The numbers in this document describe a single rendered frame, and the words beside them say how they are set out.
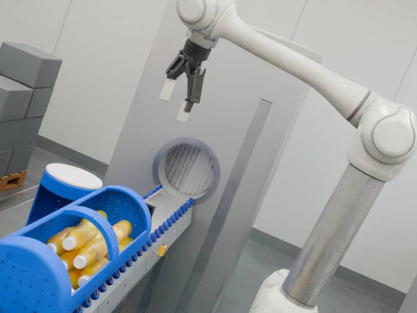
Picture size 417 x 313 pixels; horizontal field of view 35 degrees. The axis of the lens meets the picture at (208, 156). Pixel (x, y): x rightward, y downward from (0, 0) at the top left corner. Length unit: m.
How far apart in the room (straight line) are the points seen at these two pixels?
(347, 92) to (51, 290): 0.93
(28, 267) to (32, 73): 3.86
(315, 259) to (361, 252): 5.22
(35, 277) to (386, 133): 0.95
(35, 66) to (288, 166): 2.73
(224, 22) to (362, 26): 5.05
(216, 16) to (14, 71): 4.09
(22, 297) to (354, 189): 0.89
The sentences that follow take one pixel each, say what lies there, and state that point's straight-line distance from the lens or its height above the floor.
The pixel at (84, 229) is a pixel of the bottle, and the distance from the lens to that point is 2.18.
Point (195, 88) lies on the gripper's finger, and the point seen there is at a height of 1.75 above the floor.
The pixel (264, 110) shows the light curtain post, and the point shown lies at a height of 1.66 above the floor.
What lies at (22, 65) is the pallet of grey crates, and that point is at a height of 1.07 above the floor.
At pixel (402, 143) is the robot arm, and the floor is 1.84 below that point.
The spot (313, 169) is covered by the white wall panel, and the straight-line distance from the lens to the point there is 6.70.
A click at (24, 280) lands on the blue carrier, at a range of 1.79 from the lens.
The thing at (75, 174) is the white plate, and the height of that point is 1.04.
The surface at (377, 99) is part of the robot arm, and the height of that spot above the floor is 1.91.
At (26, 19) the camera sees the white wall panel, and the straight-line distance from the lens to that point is 7.40.
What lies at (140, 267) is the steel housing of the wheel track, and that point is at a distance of 2.82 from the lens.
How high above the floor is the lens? 1.93
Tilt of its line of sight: 11 degrees down
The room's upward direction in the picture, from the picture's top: 21 degrees clockwise
